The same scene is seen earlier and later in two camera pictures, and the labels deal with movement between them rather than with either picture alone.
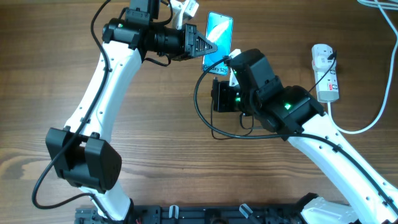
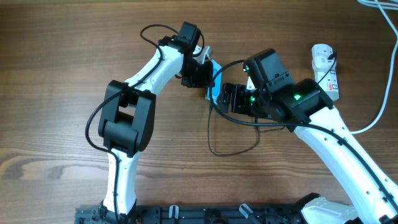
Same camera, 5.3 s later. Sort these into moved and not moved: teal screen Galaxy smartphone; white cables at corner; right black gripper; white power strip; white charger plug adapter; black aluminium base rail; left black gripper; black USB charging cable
Moved: teal screen Galaxy smartphone; left black gripper; black USB charging cable
Not moved: white power strip; white charger plug adapter; white cables at corner; right black gripper; black aluminium base rail
